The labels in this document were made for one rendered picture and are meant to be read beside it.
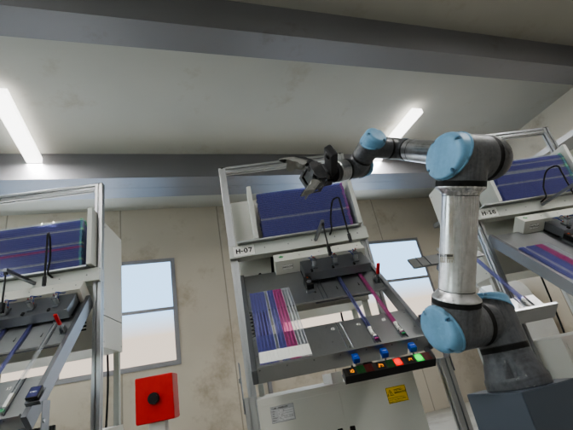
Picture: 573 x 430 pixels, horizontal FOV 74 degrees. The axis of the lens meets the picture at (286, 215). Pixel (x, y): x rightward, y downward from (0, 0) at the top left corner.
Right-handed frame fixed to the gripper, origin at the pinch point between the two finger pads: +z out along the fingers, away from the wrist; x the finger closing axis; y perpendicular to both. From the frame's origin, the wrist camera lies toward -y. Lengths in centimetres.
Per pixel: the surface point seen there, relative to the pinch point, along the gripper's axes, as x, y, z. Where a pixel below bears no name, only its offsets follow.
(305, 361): -46, 51, -2
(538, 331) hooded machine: -112, 211, -359
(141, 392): -27, 82, 49
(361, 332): -46, 50, -30
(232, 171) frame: 72, 84, -33
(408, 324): -52, 43, -48
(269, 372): -43, 56, 10
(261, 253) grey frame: 16, 88, -27
